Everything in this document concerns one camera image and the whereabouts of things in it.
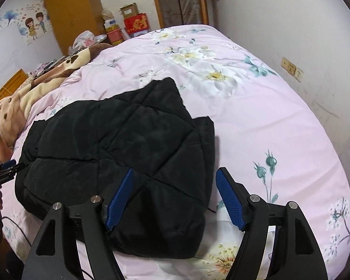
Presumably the beige plush dog-print blanket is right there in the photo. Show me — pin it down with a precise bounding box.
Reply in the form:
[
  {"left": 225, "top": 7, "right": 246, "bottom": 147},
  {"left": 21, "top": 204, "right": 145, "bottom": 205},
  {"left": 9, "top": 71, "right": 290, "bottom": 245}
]
[{"left": 0, "top": 43, "right": 113, "bottom": 164}]

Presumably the yellowed wall socket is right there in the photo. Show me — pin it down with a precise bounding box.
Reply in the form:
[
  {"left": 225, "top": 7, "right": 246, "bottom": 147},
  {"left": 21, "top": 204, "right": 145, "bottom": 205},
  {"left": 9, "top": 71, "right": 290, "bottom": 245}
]
[{"left": 281, "top": 58, "right": 296, "bottom": 76}]

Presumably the red gift box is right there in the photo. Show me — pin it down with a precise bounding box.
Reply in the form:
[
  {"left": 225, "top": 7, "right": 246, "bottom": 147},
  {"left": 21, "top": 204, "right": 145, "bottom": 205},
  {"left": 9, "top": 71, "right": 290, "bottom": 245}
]
[{"left": 124, "top": 13, "right": 149, "bottom": 38}]

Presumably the black cable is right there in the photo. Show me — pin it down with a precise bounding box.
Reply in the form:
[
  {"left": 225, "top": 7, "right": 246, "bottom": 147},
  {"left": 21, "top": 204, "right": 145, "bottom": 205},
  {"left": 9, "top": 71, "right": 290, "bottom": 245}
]
[{"left": 1, "top": 216, "right": 95, "bottom": 280}]

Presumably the pink floral quilt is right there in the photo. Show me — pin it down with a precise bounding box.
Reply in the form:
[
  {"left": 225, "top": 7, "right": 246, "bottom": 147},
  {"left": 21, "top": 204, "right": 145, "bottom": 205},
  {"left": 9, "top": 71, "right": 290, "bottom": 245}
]
[{"left": 0, "top": 25, "right": 350, "bottom": 280}]

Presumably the red round tin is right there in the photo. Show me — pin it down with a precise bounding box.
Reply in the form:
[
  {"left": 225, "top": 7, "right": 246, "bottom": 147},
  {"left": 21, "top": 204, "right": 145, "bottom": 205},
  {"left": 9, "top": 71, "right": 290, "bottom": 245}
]
[{"left": 106, "top": 29, "right": 124, "bottom": 46}]

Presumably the white plastic bag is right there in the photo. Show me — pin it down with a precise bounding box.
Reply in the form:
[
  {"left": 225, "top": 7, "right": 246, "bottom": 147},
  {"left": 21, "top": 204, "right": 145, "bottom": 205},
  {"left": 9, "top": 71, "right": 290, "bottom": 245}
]
[{"left": 68, "top": 31, "right": 107, "bottom": 54}]

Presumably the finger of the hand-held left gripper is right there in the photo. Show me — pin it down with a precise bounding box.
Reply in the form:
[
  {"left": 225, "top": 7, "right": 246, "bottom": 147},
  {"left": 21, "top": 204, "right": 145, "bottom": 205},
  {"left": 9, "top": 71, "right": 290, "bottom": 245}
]
[{"left": 0, "top": 159, "right": 25, "bottom": 174}]

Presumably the black quilted jacket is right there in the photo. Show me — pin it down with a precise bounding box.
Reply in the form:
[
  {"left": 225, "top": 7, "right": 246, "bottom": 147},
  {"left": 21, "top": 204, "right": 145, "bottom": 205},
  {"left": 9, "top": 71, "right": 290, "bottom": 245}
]
[{"left": 14, "top": 77, "right": 216, "bottom": 259}]

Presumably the yellow wooden wardrobe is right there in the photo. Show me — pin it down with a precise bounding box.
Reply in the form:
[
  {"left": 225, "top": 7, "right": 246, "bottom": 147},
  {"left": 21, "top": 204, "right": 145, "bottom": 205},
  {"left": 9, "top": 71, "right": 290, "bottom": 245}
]
[{"left": 43, "top": 0, "right": 107, "bottom": 56}]

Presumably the brown wooden door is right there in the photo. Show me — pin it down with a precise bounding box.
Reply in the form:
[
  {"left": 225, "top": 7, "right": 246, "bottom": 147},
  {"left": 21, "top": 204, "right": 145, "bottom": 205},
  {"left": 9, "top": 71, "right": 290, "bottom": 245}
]
[{"left": 149, "top": 0, "right": 210, "bottom": 30}]

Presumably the cartoon wall sticker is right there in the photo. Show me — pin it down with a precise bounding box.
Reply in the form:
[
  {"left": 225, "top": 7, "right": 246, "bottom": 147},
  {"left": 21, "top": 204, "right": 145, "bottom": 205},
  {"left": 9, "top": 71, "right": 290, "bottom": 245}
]
[{"left": 0, "top": 0, "right": 51, "bottom": 46}]

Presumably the wooden headboard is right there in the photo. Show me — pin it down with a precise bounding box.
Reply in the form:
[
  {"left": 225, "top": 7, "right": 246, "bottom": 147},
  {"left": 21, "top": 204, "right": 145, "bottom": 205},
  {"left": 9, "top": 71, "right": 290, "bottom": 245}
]
[{"left": 0, "top": 68, "right": 28, "bottom": 114}]

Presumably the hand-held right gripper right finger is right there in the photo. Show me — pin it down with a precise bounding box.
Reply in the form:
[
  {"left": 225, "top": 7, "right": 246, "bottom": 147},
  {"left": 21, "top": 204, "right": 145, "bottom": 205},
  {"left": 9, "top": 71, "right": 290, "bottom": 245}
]
[{"left": 215, "top": 167, "right": 329, "bottom": 280}]

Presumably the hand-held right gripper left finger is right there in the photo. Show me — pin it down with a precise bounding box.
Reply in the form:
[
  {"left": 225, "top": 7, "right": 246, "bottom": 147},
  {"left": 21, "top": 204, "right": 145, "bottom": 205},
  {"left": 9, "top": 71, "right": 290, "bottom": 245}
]
[{"left": 22, "top": 168, "right": 135, "bottom": 280}]

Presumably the brown cardboard box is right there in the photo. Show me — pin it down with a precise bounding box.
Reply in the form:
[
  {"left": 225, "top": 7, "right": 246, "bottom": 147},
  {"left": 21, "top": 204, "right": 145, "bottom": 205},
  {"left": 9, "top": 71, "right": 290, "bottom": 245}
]
[{"left": 119, "top": 3, "right": 139, "bottom": 19}]

